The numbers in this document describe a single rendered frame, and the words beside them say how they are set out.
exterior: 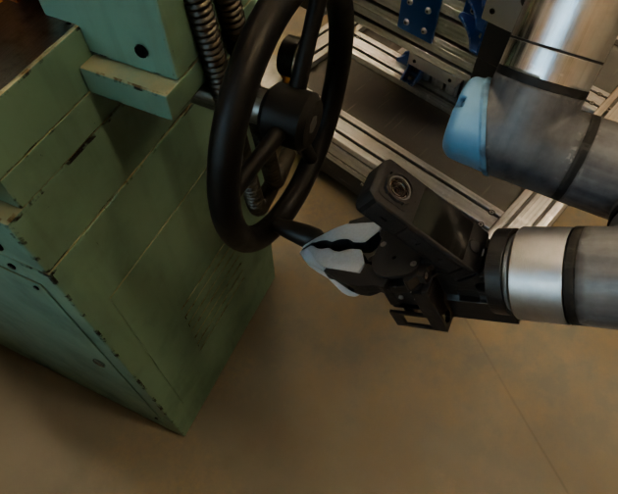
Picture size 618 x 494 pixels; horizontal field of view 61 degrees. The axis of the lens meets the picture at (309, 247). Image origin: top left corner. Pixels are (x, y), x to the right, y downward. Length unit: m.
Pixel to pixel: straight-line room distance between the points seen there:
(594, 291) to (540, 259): 0.04
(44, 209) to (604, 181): 0.49
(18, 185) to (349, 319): 0.93
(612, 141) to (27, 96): 0.47
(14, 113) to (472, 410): 1.07
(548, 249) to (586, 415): 0.98
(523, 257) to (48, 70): 0.42
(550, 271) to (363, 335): 0.92
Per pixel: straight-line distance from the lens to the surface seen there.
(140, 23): 0.49
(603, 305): 0.41
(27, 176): 0.54
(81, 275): 0.65
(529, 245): 0.42
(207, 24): 0.50
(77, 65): 0.55
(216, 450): 1.23
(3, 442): 1.38
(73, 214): 0.60
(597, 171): 0.47
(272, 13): 0.43
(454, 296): 0.48
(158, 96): 0.50
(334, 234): 0.52
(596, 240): 0.42
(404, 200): 0.41
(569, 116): 0.47
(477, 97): 0.47
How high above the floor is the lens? 1.19
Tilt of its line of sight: 57 degrees down
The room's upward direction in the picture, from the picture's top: straight up
